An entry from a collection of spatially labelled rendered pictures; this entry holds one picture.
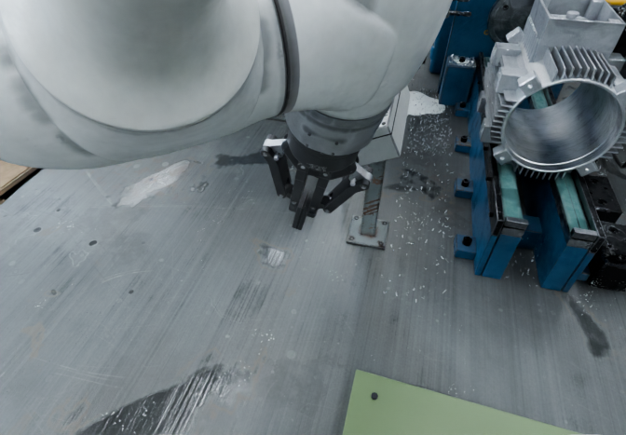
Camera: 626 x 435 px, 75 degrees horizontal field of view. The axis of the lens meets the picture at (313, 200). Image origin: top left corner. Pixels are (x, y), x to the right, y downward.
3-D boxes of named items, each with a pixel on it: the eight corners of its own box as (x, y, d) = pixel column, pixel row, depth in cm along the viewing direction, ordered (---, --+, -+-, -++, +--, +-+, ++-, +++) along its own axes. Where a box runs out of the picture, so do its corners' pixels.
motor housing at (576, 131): (471, 111, 83) (501, 13, 70) (573, 124, 79) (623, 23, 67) (476, 170, 69) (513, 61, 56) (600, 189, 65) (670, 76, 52)
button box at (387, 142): (369, 107, 67) (357, 78, 65) (411, 95, 64) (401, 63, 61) (349, 169, 55) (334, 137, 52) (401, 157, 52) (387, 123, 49)
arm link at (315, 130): (384, 137, 32) (364, 175, 37) (404, 58, 36) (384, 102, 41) (273, 100, 32) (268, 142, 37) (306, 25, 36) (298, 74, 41)
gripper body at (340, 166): (275, 135, 37) (269, 184, 45) (363, 166, 37) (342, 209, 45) (299, 78, 41) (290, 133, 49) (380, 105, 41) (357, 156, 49)
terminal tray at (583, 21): (519, 37, 72) (534, -7, 67) (585, 43, 70) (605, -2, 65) (528, 66, 63) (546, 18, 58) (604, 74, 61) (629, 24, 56)
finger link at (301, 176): (310, 167, 43) (298, 162, 43) (295, 210, 53) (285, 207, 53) (320, 138, 45) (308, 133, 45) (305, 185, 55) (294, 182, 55)
